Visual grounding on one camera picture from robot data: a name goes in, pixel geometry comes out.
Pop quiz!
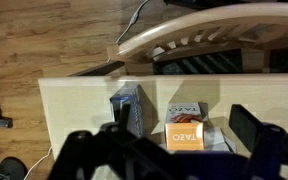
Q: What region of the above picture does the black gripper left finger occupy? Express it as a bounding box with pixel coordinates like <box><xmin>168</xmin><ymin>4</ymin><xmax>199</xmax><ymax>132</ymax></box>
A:
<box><xmin>47</xmin><ymin>103</ymin><xmax>176</xmax><ymax>180</ymax></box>

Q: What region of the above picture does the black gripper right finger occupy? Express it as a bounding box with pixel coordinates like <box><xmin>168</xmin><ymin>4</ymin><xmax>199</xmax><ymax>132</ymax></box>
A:
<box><xmin>228</xmin><ymin>103</ymin><xmax>288</xmax><ymax>180</ymax></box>

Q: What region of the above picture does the blue Swiss Miss box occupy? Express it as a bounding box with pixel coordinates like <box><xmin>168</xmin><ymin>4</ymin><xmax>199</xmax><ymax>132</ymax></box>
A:
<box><xmin>109</xmin><ymin>83</ymin><xmax>146</xmax><ymax>138</ymax></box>

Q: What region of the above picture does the orange Tazo tea box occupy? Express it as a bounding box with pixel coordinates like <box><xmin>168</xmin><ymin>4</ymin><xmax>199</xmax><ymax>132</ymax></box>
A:
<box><xmin>163</xmin><ymin>101</ymin><xmax>206</xmax><ymax>152</ymax></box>

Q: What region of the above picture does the wooden chair back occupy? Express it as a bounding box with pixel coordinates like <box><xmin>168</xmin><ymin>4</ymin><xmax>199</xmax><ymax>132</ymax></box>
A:
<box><xmin>106</xmin><ymin>2</ymin><xmax>288</xmax><ymax>76</ymax></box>

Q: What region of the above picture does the white cable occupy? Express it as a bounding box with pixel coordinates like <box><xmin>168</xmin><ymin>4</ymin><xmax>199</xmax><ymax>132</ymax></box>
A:
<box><xmin>23</xmin><ymin>145</ymin><xmax>54</xmax><ymax>180</ymax></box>

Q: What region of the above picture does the grey cable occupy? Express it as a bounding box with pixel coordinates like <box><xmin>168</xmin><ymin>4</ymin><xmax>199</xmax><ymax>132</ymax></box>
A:
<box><xmin>114</xmin><ymin>0</ymin><xmax>151</xmax><ymax>45</ymax></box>

